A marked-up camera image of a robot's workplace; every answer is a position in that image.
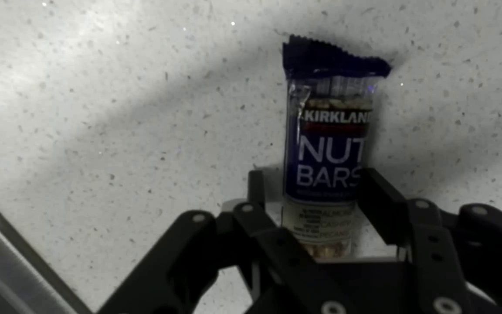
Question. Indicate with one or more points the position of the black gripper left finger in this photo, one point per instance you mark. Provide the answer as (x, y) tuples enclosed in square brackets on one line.
[(216, 261)]

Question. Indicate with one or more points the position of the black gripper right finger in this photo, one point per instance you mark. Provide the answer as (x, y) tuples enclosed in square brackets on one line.
[(443, 254)]

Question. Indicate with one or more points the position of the blue nut bar pack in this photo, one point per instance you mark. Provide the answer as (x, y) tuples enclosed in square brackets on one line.
[(326, 144)]

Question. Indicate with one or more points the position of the stainless steel double sink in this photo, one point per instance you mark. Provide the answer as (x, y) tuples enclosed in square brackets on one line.
[(7, 261)]

